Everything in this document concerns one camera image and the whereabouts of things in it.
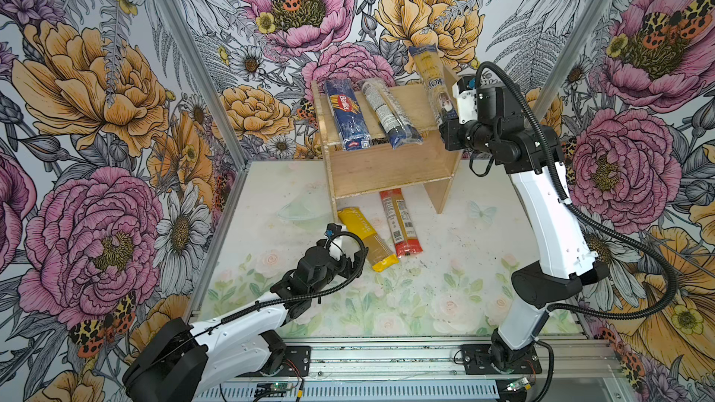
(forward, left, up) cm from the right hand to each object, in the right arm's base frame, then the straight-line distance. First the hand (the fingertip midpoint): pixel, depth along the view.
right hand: (448, 134), depth 68 cm
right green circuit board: (-46, -17, -43) cm, 65 cm away
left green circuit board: (-45, +43, -43) cm, 75 cm away
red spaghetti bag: (+1, +8, -40) cm, 41 cm away
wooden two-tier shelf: (+10, +15, -21) cm, 28 cm away
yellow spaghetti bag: (-10, +16, -40) cm, 44 cm away
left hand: (-14, +24, -31) cm, 42 cm away
